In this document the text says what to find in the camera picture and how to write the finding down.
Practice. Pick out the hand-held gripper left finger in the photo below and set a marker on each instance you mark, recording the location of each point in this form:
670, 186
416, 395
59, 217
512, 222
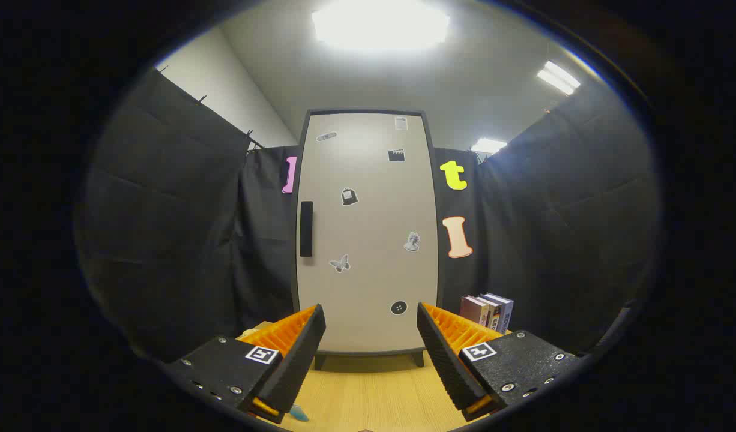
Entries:
296, 360

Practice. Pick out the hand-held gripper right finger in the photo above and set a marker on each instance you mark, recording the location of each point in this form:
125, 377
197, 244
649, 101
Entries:
443, 360

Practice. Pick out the white and blue cosmetic tube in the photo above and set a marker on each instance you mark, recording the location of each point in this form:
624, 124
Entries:
299, 413

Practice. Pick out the dark grey cabinet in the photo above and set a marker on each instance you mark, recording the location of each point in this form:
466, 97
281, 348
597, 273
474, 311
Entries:
418, 359

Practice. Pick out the white-spined book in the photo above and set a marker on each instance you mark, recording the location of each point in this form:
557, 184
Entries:
492, 312

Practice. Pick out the grey-blue book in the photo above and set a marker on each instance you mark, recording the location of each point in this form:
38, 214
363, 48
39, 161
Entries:
505, 312

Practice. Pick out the black backdrop cloth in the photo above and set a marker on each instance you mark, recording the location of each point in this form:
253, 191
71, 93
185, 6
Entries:
164, 210

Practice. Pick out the small ceiling light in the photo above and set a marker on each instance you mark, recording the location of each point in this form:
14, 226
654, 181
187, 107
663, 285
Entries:
488, 146

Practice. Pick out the long ceiling light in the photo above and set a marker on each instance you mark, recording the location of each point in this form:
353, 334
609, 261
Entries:
558, 78

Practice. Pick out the large ceiling light panel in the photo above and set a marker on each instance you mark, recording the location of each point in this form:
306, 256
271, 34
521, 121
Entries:
380, 24

